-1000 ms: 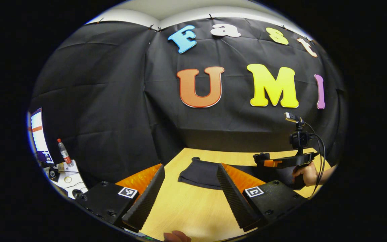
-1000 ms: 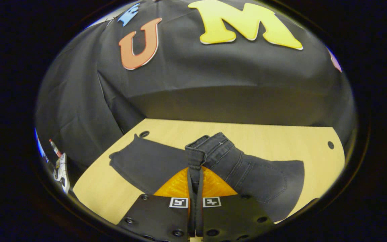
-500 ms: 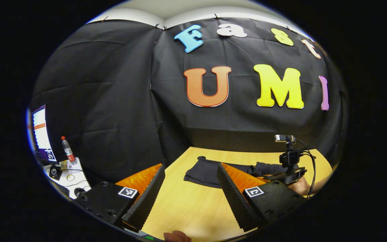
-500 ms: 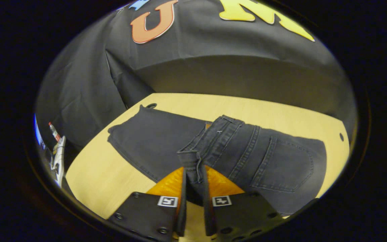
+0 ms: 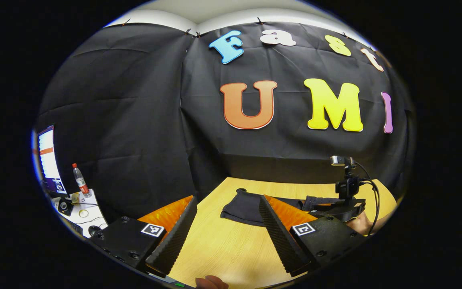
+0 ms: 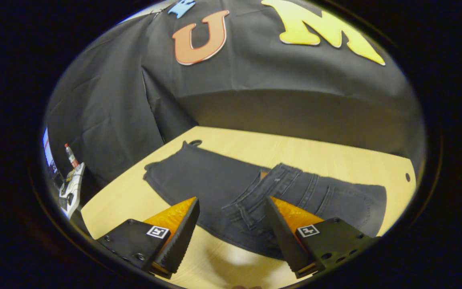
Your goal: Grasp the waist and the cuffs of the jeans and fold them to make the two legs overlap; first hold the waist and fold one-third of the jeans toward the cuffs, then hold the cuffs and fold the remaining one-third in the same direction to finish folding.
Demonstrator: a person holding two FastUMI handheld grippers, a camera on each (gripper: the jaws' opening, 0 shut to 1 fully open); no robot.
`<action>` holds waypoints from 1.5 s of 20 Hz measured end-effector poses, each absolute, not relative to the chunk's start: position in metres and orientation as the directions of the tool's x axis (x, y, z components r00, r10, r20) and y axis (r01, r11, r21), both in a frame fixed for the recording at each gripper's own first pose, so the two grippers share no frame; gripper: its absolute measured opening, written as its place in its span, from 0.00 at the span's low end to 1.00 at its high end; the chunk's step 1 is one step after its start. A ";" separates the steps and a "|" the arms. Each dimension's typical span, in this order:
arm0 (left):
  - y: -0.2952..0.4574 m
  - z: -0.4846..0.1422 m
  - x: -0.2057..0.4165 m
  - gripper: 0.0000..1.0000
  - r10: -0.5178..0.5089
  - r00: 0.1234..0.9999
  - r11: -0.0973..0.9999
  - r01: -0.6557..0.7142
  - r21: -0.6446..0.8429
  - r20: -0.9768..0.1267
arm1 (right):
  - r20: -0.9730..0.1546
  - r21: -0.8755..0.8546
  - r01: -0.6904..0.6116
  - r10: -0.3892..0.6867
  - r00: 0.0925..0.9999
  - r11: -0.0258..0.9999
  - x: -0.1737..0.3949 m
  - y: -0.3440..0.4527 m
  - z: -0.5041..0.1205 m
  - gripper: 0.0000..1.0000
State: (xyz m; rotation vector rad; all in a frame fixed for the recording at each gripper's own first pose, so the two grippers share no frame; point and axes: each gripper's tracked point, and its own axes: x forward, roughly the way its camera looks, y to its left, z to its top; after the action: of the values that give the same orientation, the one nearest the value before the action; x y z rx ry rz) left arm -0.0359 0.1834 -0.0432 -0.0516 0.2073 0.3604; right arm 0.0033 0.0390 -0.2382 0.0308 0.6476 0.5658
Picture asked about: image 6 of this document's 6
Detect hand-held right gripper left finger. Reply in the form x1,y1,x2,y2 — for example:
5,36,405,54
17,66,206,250
96,197,200,279

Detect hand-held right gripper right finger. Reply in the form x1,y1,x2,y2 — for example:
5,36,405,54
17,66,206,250
264,196,380,279

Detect dark grey jeans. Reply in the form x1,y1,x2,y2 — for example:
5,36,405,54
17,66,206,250
143,140,388,261

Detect white office desk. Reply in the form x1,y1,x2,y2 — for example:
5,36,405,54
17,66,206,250
57,161,86,219

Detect red capped drink bottle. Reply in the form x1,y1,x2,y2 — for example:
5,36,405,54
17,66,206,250
64,143,79,169

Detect black backdrop cloth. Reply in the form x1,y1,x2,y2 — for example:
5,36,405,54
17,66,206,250
45,0,426,189

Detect computer monitor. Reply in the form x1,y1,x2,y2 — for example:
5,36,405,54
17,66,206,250
42,128,57,174

